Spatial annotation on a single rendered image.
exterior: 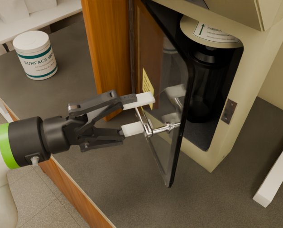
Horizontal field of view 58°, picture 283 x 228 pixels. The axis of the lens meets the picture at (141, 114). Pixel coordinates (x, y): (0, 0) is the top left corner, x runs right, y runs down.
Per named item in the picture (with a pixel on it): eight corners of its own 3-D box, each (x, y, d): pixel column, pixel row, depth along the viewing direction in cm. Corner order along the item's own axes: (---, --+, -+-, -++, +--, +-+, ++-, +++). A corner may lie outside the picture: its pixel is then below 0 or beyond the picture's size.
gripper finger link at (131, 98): (111, 102, 52) (110, 91, 49) (135, 97, 53) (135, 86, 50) (113, 107, 51) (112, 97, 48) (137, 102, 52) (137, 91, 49)
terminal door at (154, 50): (136, 108, 86) (133, -15, 56) (170, 190, 66) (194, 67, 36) (133, 109, 85) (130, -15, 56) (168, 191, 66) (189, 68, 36)
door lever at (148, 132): (154, 105, 60) (155, 97, 58) (170, 136, 54) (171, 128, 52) (132, 110, 58) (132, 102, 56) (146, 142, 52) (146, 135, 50)
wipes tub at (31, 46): (47, 57, 113) (37, 26, 102) (64, 70, 107) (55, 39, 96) (20, 70, 107) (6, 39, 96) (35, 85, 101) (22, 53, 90)
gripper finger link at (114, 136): (79, 137, 52) (77, 141, 53) (127, 139, 58) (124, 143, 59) (76, 123, 55) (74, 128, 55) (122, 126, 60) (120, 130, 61)
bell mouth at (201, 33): (208, 2, 67) (213, -21, 63) (272, 26, 58) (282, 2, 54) (163, 26, 58) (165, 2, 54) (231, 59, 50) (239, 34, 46)
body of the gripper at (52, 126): (53, 163, 53) (98, 151, 55) (41, 139, 46) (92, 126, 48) (50, 135, 57) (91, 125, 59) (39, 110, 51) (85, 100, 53)
